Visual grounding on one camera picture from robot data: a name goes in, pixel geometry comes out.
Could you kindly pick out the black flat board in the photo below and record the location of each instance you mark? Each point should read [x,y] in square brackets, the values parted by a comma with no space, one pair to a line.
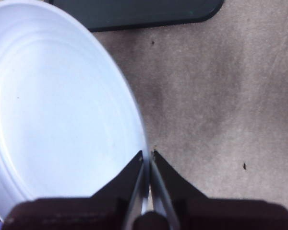
[146,13]

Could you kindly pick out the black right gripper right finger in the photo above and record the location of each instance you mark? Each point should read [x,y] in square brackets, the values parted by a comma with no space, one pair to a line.
[218,215]

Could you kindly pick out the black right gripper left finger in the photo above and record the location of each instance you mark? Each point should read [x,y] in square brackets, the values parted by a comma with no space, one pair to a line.
[86,213]

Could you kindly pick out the blue round plate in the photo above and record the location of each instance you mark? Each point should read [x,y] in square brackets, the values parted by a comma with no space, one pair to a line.
[57,107]

